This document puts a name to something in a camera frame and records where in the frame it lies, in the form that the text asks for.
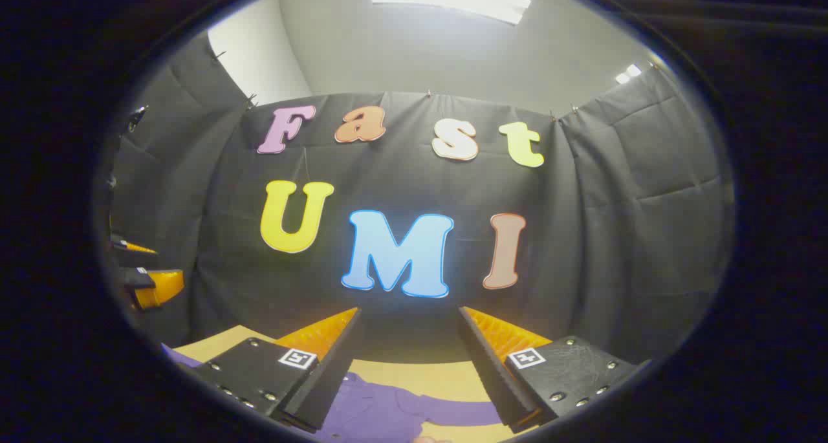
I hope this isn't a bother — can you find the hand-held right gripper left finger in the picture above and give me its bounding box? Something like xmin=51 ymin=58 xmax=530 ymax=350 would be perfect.
xmin=193 ymin=307 xmax=362 ymax=433

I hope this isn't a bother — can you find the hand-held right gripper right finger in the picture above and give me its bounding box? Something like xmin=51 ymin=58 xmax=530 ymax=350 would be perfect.
xmin=458 ymin=306 xmax=640 ymax=433

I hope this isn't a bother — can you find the purple knitted cardigan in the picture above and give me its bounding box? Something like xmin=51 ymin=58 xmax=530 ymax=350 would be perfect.
xmin=162 ymin=343 xmax=505 ymax=443

